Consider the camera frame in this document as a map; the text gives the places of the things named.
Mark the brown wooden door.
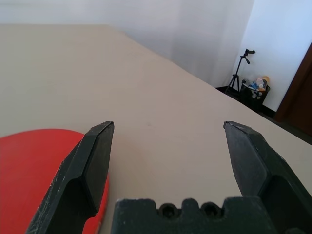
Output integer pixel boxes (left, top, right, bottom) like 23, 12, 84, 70
274, 42, 312, 134

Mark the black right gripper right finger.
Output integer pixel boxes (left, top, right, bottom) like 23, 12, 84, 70
223, 120, 312, 234

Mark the black camera tripod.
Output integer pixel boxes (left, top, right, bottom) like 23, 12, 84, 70
224, 54, 252, 98

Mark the colourful trash pile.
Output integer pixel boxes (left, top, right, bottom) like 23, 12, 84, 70
246, 76, 271, 99

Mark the red ping-pong paddle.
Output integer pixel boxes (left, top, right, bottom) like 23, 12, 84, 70
0, 128, 112, 234

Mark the black mesh waste basket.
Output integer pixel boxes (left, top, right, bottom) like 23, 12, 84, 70
240, 79, 271, 111

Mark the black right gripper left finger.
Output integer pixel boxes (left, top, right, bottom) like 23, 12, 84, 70
25, 121, 115, 234

